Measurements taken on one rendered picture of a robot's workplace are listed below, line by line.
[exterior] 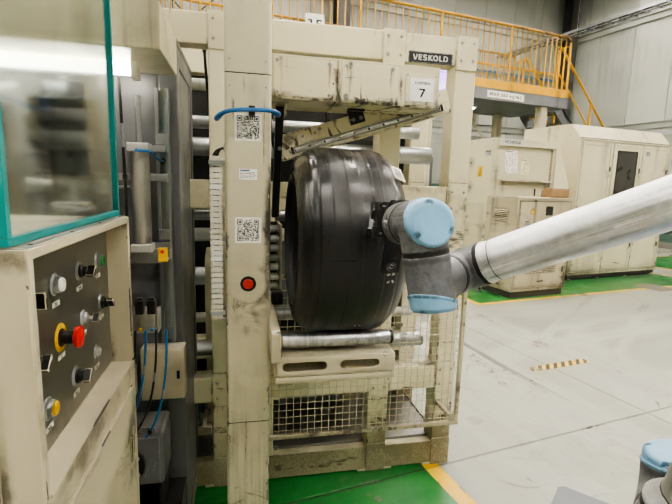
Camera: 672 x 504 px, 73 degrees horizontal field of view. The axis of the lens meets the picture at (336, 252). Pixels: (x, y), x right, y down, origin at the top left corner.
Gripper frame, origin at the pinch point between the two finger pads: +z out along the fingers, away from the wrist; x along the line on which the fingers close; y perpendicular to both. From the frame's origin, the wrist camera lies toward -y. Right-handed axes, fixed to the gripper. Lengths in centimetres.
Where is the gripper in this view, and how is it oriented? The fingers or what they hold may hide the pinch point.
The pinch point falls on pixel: (373, 233)
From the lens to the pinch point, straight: 117.4
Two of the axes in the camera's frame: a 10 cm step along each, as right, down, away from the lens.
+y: 0.1, -10.0, -0.4
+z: -2.1, -0.4, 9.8
